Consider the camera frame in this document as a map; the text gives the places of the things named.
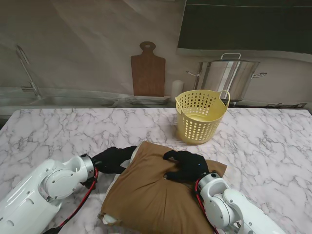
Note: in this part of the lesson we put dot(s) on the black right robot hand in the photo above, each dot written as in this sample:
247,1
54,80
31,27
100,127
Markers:
191,167

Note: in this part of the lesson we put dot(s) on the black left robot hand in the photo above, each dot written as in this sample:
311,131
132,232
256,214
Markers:
109,161

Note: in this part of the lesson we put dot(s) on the brown pillowcase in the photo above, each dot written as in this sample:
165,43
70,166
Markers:
151,202

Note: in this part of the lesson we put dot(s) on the white pillow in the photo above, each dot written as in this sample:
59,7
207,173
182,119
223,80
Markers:
108,214

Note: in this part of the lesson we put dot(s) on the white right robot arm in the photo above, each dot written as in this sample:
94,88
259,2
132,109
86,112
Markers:
231,207

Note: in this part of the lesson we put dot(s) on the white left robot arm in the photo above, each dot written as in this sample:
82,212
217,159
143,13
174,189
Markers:
36,195

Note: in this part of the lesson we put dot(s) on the yellow perforated laundry basket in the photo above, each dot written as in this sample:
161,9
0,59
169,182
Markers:
217,109

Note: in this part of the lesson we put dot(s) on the stack of white plates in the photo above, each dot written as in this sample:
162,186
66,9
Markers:
146,100

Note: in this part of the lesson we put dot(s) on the steel kitchen sink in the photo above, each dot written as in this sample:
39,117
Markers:
61,101

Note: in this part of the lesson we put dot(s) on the white cylindrical candle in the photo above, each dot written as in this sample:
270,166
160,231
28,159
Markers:
177,89

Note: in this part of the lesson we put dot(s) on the brown wooden cutting board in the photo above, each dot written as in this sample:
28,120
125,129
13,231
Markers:
147,73

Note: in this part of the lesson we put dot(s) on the large steel stock pot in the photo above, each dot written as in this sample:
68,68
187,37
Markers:
231,78

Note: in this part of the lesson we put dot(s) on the chrome kitchen faucet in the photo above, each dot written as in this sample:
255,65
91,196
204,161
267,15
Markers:
37,92

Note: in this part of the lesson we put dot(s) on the black stove grate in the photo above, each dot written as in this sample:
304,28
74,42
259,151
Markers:
292,105

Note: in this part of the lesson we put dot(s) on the dark range hood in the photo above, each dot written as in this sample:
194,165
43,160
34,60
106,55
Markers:
243,24

